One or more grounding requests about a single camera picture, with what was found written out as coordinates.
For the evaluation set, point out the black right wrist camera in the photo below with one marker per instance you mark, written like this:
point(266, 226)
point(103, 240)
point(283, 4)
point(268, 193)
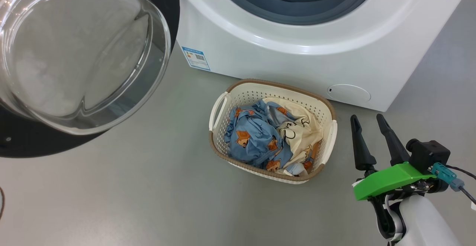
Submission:
point(429, 155)

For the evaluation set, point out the blue bear print garment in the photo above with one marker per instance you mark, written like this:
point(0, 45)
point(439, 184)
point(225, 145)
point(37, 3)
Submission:
point(253, 138)

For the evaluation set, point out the blue energy label sticker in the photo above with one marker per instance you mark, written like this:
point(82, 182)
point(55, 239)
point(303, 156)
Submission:
point(196, 58)

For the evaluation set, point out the teal right camera connector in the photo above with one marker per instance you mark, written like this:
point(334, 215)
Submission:
point(446, 175)

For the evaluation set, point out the round white filter cover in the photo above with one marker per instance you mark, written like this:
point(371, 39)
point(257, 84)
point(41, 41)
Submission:
point(349, 93)

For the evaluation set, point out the black round glass washer door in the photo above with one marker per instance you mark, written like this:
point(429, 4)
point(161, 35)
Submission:
point(74, 52)

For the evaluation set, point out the cream perforated laundry basket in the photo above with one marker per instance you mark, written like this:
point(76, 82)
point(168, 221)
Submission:
point(238, 93)

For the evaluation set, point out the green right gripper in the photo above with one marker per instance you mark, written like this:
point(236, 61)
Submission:
point(386, 183)

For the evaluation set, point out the cream and blue garment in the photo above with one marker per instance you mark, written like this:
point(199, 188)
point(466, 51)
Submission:
point(301, 127)

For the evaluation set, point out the white front-load washing machine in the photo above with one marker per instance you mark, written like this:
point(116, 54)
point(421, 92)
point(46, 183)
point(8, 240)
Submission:
point(297, 64)

